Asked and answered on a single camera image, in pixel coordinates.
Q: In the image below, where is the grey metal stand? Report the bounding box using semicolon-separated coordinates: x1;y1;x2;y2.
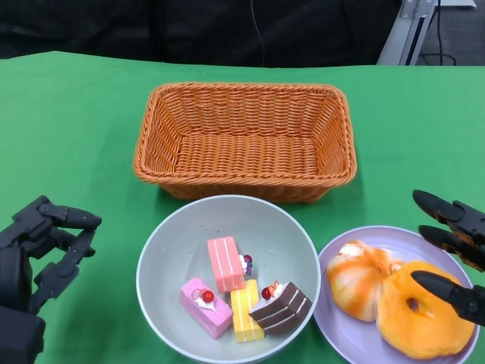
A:
377;0;443;65

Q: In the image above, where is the salmon pink layered cake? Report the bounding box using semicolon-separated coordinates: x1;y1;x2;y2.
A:
207;235;254;293

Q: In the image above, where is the pale green bowl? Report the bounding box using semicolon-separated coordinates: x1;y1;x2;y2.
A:
135;194;321;363

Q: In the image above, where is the yellow layered cake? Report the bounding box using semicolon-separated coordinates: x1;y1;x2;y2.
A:
230;279;265;344

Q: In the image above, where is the green tablecloth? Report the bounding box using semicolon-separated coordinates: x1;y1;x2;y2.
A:
0;51;485;364

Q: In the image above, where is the black floor cable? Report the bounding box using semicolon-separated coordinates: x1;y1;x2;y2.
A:
419;0;458;65

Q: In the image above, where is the chocolate brown layered cake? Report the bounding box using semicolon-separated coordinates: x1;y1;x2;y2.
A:
248;280;314;336

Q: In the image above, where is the orange striped bread bun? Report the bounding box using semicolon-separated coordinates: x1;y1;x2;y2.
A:
326;240;406;323

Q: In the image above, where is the orange ring bread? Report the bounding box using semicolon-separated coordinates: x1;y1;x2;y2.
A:
375;259;477;360

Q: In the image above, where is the lavender plate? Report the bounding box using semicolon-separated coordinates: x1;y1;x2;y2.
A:
313;225;480;364

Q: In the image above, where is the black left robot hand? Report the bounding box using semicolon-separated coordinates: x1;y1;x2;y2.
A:
0;195;102;315

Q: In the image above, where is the orange wicker basket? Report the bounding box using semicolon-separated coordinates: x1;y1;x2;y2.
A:
132;81;359;204

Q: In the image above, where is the black cloth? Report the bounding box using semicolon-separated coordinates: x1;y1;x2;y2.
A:
0;0;402;68

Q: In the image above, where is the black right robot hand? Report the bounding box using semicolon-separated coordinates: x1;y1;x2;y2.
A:
411;189;485;327

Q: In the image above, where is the magenta pink cake slice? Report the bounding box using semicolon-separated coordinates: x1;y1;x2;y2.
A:
180;276;234;340

